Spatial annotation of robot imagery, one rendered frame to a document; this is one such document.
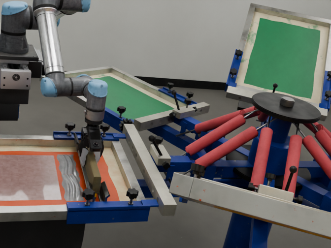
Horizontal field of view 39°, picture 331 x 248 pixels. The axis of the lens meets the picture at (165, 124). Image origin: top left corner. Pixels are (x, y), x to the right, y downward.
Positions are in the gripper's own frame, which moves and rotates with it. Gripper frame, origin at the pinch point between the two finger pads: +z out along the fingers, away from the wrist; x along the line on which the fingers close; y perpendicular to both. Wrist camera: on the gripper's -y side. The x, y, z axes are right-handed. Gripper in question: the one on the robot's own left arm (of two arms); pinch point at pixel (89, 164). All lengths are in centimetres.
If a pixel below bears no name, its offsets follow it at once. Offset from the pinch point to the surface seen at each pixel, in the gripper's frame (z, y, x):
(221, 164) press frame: -1, -1, -60
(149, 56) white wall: 62, 380, -141
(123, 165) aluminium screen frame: 1.8, 2.7, -15.4
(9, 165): 5.3, 8.5, 30.8
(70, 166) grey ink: 4.7, 6.9, 6.4
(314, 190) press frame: -1, -23, -95
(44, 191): 5.3, -11.1, 18.4
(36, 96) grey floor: 100, 321, -2
